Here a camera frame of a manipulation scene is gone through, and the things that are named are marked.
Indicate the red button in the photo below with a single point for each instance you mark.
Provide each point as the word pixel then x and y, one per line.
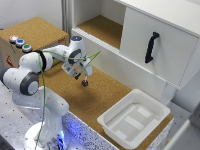
pixel 13 38

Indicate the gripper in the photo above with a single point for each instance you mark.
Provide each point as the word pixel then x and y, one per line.
pixel 71 69

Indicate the wooden drawer box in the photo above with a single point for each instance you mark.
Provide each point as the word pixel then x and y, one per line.
pixel 36 31

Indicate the white sliding door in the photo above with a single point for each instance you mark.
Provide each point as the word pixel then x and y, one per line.
pixel 173 46

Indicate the white cabinet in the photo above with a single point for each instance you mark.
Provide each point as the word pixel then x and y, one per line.
pixel 110 63

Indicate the white plastic box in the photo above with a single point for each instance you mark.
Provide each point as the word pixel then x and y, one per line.
pixel 133 120

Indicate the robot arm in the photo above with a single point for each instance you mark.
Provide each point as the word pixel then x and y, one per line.
pixel 31 61

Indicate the green button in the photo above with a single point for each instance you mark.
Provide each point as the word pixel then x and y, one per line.
pixel 26 48

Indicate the blue button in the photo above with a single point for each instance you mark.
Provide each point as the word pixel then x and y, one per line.
pixel 20 42

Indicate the purple block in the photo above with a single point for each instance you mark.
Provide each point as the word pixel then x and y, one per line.
pixel 85 82

